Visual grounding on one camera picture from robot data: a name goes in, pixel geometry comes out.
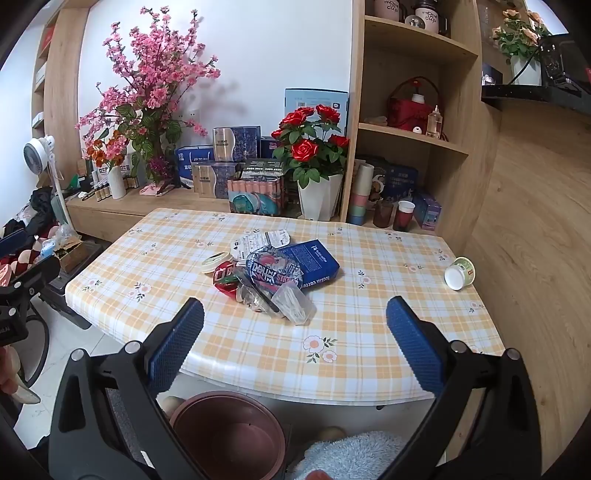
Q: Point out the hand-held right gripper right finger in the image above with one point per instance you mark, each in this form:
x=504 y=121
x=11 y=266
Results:
x=413 y=344

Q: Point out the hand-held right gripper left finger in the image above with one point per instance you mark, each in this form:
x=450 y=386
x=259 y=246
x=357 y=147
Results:
x=178 y=344

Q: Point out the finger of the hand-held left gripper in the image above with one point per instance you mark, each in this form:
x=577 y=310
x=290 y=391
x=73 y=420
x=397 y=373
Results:
x=39 y=270
x=14 y=242

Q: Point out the red snack wrapper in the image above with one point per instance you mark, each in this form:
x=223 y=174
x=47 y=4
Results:
x=226 y=279

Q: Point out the white green paper cup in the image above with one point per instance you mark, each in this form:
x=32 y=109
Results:
x=457 y=274

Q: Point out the clear plastic wrap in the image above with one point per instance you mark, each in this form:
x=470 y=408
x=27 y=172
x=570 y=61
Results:
x=251 y=297

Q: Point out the round white green lid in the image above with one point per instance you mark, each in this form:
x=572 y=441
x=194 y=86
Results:
x=217 y=263

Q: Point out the brown plastic bin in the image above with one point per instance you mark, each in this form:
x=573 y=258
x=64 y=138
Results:
x=231 y=434

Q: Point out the blue snack bag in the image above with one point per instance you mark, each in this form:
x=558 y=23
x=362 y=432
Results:
x=270 y=272

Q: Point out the clear plastic container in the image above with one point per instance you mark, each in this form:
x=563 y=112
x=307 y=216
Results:
x=295 y=304

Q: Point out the blue coffee box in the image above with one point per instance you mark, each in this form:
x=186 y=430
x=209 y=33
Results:
x=318 y=261

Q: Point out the white printed backing card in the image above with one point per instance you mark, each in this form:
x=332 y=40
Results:
x=258 y=240

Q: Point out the person's left hand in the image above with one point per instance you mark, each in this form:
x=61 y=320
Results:
x=9 y=376

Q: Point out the cardboard box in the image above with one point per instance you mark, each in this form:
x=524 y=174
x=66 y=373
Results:
x=76 y=256

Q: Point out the pile of clothes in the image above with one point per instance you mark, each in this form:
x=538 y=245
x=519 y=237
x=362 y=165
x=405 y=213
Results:
x=41 y=203

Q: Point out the yellow plaid tablecloth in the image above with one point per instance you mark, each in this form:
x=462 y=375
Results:
x=231 y=332

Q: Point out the beige slipper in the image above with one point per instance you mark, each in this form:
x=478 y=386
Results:
x=332 y=434
x=170 y=405

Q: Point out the low wooden cabinet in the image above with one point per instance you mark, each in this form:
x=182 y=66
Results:
x=101 y=217

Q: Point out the white desk fan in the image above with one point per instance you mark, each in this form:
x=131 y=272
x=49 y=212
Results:
x=39 y=154

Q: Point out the row of small brown bottles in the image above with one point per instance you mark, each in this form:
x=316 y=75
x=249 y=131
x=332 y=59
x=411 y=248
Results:
x=101 y=191

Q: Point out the white ribbed vase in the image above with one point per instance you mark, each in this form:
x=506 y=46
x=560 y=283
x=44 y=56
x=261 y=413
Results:
x=117 y=182

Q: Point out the red paper cup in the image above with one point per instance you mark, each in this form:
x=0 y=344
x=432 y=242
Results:
x=403 y=217

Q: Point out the orange artificial flowers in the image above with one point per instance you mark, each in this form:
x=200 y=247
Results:
x=108 y=150

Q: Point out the dark brown cup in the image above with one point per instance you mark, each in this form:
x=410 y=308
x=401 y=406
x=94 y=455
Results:
x=383 y=214

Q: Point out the purple and blue box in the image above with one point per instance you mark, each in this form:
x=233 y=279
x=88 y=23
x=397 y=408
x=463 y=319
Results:
x=427 y=210

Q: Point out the pink paper packet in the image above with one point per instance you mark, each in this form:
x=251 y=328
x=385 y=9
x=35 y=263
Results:
x=154 y=189

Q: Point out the stack of pastel cups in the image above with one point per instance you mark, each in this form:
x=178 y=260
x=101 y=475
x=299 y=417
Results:
x=359 y=198

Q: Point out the purple artificial flowers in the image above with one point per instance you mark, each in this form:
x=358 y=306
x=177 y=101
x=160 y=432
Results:
x=159 y=168

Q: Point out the wooden bookshelf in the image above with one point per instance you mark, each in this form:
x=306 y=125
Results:
x=64 y=92

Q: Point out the gold and blue gift box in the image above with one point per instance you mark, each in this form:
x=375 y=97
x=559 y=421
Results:
x=207 y=182
x=231 y=143

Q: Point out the dark blue gift box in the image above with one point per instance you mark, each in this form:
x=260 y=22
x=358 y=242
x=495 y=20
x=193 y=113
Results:
x=399 y=177

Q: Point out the red rose plant white pot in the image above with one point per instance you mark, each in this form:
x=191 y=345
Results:
x=318 y=198

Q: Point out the dark printed carton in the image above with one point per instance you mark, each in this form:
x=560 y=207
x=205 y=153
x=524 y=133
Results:
x=263 y=168

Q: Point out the wooden shelf unit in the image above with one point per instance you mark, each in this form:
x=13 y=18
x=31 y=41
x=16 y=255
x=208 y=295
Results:
x=466 y=138

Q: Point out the small dark blue box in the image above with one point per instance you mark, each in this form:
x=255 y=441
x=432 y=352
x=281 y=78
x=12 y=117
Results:
x=270 y=147

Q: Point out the pink blossom artificial tree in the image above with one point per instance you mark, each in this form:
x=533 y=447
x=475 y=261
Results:
x=157 y=78

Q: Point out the clear glass bottle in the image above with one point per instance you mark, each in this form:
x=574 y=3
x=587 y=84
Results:
x=433 y=124

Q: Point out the red gift basket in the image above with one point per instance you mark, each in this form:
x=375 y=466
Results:
x=408 y=113

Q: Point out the large light blue box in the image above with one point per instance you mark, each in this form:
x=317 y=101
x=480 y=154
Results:
x=300 y=99

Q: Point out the black counter top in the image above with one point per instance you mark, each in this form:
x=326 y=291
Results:
x=531 y=94

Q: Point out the peach roses in white vase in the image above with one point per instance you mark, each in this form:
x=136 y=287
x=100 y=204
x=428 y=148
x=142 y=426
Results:
x=521 y=41

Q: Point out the black appliance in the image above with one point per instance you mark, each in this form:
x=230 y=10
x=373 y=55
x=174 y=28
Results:
x=565 y=60

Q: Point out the white printed mug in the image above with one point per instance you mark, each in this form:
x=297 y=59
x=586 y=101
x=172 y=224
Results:
x=387 y=9
x=427 y=18

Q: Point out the black metal frame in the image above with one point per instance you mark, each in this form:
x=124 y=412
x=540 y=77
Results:
x=64 y=302

